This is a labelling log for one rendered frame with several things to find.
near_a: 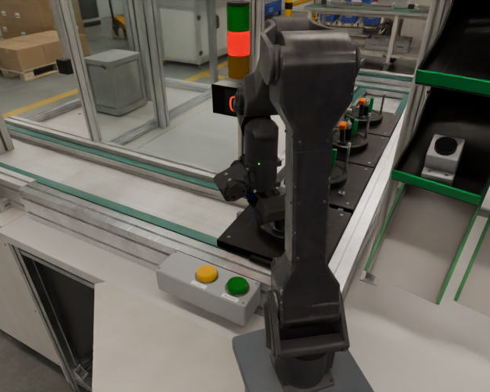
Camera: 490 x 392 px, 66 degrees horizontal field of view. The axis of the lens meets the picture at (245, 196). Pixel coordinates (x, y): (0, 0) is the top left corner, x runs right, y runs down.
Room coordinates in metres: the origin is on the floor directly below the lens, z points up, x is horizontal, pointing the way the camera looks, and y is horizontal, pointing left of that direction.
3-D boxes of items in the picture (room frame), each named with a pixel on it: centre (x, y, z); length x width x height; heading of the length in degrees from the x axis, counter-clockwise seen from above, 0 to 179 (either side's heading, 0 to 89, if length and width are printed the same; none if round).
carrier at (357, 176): (0.93, -0.22, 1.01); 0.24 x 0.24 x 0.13; 62
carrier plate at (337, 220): (0.70, -0.10, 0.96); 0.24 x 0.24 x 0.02; 62
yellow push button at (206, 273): (0.55, 0.08, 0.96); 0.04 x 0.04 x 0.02
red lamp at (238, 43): (0.89, 0.01, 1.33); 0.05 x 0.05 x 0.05
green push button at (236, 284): (0.52, 0.01, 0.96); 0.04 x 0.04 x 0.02
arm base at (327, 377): (0.28, -0.07, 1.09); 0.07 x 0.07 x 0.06; 17
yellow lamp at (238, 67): (0.89, 0.01, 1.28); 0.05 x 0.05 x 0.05
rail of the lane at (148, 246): (0.69, 0.22, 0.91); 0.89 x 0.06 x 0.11; 62
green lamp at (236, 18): (0.89, 0.01, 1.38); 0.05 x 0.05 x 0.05
